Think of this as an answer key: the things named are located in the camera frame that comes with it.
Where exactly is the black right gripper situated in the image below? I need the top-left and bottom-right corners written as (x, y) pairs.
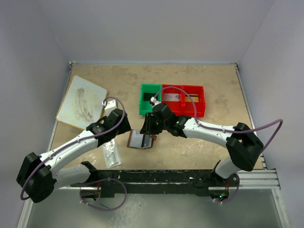
top-left (141, 113), bottom-right (169, 134)

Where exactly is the brown leather card holder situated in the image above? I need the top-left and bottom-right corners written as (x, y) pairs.
top-left (127, 130), bottom-right (157, 150)

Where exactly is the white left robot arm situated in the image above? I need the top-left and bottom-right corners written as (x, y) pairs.
top-left (16, 108), bottom-right (131, 203)

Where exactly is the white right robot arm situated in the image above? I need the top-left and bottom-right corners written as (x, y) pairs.
top-left (140, 103), bottom-right (264, 186)

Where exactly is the grey credit card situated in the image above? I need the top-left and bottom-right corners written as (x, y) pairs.
top-left (129, 131), bottom-right (144, 148)

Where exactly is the black card in bin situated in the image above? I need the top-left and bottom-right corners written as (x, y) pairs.
top-left (142, 93), bottom-right (156, 101)

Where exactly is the silver card in bin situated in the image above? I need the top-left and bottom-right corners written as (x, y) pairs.
top-left (163, 93), bottom-right (181, 102)

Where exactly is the gold card in bin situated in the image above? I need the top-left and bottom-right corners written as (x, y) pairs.
top-left (185, 95), bottom-right (200, 103)

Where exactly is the green plastic bin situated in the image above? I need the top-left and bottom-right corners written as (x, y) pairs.
top-left (139, 84), bottom-right (162, 116)

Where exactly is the clear plastic packet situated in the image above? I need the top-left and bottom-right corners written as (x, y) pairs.
top-left (102, 139), bottom-right (122, 169)

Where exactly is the white board yellow rim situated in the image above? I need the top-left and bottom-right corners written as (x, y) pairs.
top-left (56, 76), bottom-right (108, 129)

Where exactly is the red bin right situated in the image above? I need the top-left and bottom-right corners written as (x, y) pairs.
top-left (182, 85), bottom-right (206, 118)

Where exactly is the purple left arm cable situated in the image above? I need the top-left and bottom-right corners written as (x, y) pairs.
top-left (20, 96), bottom-right (126, 200)

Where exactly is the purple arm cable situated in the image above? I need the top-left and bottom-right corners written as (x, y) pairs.
top-left (149, 86), bottom-right (284, 157)
top-left (20, 96), bottom-right (126, 200)

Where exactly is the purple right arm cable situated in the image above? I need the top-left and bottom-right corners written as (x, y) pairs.
top-left (149, 86), bottom-right (284, 157)

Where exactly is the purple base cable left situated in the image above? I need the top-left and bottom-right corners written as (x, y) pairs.
top-left (79, 176), bottom-right (128, 211)

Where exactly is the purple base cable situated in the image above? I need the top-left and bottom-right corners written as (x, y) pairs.
top-left (79, 176), bottom-right (128, 211)
top-left (212, 174), bottom-right (242, 205)

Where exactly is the metal corner bracket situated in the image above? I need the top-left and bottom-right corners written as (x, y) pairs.
top-left (69, 61), bottom-right (77, 71)

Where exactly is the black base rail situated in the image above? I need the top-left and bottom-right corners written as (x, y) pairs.
top-left (75, 161), bottom-right (239, 199)

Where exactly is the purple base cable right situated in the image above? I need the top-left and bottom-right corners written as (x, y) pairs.
top-left (212, 174), bottom-right (242, 205)

